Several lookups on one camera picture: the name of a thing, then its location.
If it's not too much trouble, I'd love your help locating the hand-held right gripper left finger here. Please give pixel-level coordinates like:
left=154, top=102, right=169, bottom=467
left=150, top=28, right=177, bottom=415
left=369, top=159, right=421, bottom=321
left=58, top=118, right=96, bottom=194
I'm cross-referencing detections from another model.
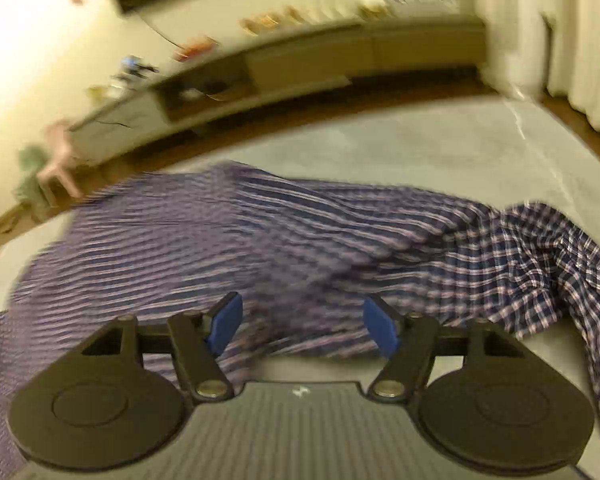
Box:
left=80, top=292, right=244, bottom=403

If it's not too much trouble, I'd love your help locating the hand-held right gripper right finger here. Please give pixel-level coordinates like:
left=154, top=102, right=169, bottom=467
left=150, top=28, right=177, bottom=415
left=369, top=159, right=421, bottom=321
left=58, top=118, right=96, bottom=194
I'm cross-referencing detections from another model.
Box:
left=363, top=294, right=526, bottom=403

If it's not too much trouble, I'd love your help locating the blue plaid shirt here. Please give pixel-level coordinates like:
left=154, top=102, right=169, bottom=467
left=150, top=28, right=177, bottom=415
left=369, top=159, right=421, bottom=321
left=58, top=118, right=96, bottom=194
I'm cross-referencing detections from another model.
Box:
left=0, top=160, right=600, bottom=476

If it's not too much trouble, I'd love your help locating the pink plastic stool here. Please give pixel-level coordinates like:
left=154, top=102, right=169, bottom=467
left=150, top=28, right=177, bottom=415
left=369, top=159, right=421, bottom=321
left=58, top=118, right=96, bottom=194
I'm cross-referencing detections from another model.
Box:
left=36, top=120, right=86, bottom=207

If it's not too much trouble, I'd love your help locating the green soft toy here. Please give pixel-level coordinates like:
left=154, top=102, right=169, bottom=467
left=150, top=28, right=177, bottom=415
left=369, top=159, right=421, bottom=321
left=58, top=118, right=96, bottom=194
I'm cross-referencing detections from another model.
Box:
left=13, top=144, right=56, bottom=223

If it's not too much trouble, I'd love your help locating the long wooden tv cabinet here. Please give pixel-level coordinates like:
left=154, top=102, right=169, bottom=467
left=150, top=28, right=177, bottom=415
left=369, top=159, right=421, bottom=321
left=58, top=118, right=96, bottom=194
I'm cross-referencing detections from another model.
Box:
left=69, top=15, right=488, bottom=167

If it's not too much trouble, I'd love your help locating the white curtain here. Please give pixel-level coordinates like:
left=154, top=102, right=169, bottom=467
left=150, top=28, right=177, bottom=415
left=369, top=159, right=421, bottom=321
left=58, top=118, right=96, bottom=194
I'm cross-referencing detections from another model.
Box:
left=472, top=0, right=600, bottom=148

